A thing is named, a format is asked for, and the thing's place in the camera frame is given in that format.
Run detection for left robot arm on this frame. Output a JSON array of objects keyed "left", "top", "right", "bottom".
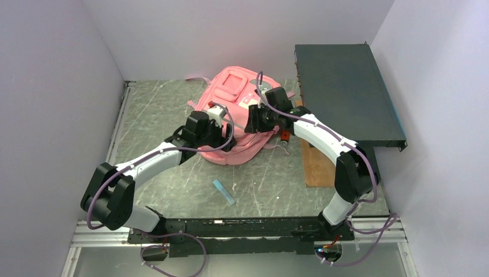
[{"left": 80, "top": 104, "right": 236, "bottom": 242}]

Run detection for red handled wrench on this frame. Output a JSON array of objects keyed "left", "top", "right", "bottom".
[{"left": 280, "top": 130, "right": 291, "bottom": 147}]

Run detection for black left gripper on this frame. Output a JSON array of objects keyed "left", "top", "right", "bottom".
[{"left": 196, "top": 117, "right": 237, "bottom": 152}]

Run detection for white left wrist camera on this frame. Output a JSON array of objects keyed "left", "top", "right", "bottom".
[{"left": 206, "top": 101, "right": 228, "bottom": 127}]

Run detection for wooden board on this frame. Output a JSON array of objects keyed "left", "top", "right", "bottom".
[{"left": 295, "top": 100, "right": 339, "bottom": 189}]

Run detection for dark green metal box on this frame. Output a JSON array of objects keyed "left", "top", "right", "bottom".
[{"left": 294, "top": 43, "right": 408, "bottom": 151}]

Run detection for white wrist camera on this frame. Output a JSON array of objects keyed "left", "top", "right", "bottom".
[
  {"left": 258, "top": 81, "right": 273, "bottom": 96},
  {"left": 206, "top": 101, "right": 228, "bottom": 127}
]

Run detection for light blue eraser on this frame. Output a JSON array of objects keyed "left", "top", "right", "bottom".
[{"left": 213, "top": 179, "right": 235, "bottom": 205}]

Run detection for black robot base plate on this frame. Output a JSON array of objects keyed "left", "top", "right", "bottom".
[{"left": 128, "top": 216, "right": 355, "bottom": 257}]

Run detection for pink student backpack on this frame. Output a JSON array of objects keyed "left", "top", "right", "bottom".
[{"left": 187, "top": 66, "right": 279, "bottom": 166}]

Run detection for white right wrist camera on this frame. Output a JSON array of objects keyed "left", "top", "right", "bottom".
[{"left": 258, "top": 81, "right": 273, "bottom": 96}]

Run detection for aluminium frame rail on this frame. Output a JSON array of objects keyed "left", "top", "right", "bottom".
[{"left": 62, "top": 216, "right": 419, "bottom": 276}]

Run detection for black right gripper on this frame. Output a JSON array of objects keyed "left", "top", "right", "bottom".
[{"left": 244, "top": 103, "right": 279, "bottom": 133}]

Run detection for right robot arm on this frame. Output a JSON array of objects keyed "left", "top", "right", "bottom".
[{"left": 245, "top": 85, "right": 378, "bottom": 239}]

